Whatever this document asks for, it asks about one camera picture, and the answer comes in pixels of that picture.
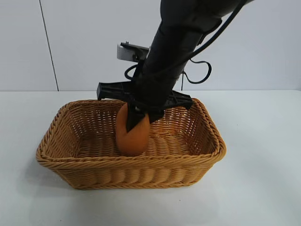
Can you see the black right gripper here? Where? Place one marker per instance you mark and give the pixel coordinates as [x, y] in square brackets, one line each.
[113, 90]

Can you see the orange-brown bread bun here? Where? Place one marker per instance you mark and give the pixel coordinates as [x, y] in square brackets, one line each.
[131, 143]

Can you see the woven wicker basket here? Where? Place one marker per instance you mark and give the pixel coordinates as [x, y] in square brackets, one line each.
[129, 174]

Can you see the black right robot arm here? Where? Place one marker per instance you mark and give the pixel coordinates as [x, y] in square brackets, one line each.
[178, 47]

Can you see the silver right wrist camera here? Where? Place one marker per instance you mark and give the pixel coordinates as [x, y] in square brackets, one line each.
[123, 53]

